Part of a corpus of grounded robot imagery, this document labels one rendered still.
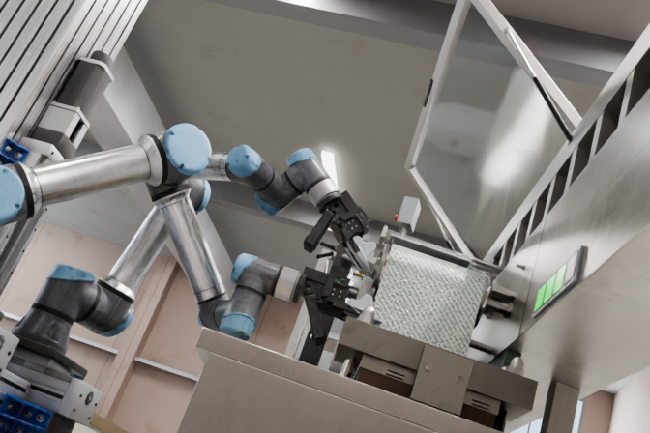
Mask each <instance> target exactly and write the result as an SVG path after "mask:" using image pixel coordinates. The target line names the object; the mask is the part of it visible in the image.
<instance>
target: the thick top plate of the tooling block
mask: <svg viewBox="0 0 650 433"><path fill-rule="evenodd" d="M425 345H428V346H430V347H433V348H436V349H438V350H441V351H444V352H447V353H450V354H453V355H456V356H459V357H462V358H465V359H467V360H470V361H474V363H473V367H472V371H471V375H470V378H469V382H468V386H467V389H468V390H471V391H474V392H477V393H479V394H482V395H484V396H487V397H490V398H493V399H496V400H499V401H501V404H500V408H499V409H502V410H505V411H507V415H506V418H505V420H506V421H508V422H511V421H513V420H515V419H518V418H519V417H521V416H523V415H525V414H527V413H529V412H531V411H532V410H533V405H534V400H535V395H536V391H537V386H538V381H535V380H532V379H529V378H526V377H523V376H521V375H518V374H516V373H513V372H510V371H507V370H504V369H501V368H498V367H495V366H492V365H490V364H487V363H484V362H481V361H476V360H473V359H470V358H468V357H465V356H463V355H460V354H457V353H454V352H451V351H448V350H445V349H442V348H439V347H436V346H433V345H431V344H428V343H426V342H423V341H420V340H417V339H414V338H411V337H408V336H405V335H403V334H400V333H397V332H392V331H389V330H386V329H383V328H380V327H377V326H375V325H373V324H370V323H367V322H364V321H361V320H358V319H355V318H352V317H349V316H347V317H346V320H345V323H344V326H343V329H342V332H341V335H340V340H339V343H338V347H337V351H336V353H335V357H334V361H338V362H341V363H343V364H344V362H345V359H346V356H349V357H353V358H355V359H356V362H355V365H354V367H355V368H358V366H359V364H360V361H361V359H362V356H363V354H366V355H369V356H372V357H375V358H377V359H380V360H383V361H387V362H390V363H393V364H396V365H398V366H401V367H404V368H407V369H410V370H413V371H416V372H417V369H418V366H419V362H420V359H421V355H422V353H423V349H424V347H425Z"/></svg>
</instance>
